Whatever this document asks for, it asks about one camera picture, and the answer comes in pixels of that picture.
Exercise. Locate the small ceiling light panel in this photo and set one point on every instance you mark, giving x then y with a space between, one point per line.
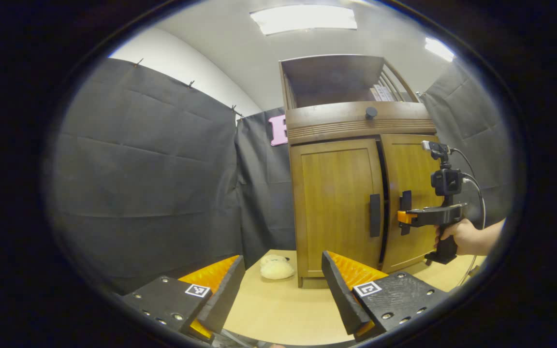
439 49

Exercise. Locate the black backdrop cloth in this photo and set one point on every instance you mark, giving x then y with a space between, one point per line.
138 169

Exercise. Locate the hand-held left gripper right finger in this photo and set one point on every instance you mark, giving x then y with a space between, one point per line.
341 295

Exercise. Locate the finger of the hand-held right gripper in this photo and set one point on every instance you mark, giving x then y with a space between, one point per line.
405 217

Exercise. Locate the large ceiling light panel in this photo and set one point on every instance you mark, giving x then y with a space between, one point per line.
302 19

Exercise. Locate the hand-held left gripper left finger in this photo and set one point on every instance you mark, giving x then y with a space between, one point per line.
225 295

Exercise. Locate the wooden double-door shoe cabinet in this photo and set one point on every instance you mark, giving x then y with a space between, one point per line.
331 77

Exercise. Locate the wooden shoe cabinet door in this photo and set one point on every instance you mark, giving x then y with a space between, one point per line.
331 203
414 169

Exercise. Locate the cream plush toy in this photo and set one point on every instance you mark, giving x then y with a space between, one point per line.
277 269

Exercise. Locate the wooden cabinet drawer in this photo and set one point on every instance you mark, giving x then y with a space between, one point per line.
327 123

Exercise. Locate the black round drawer knob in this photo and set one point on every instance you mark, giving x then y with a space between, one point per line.
371 112

